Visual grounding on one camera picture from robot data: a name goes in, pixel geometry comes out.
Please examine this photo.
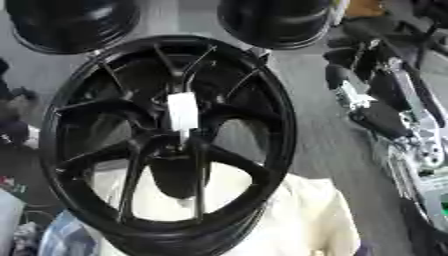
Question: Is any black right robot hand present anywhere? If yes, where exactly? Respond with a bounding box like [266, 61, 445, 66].
[322, 31, 448, 142]

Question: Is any black spoked wheel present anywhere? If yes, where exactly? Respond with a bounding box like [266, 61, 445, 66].
[38, 34, 300, 256]

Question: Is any black round wheel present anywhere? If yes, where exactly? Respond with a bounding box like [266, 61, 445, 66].
[3, 0, 142, 56]
[215, 0, 335, 51]

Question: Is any cream cloth cover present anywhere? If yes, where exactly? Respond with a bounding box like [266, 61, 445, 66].
[85, 160, 364, 256]

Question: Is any blue white checked cloth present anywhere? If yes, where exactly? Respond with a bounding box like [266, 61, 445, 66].
[36, 209, 105, 256]

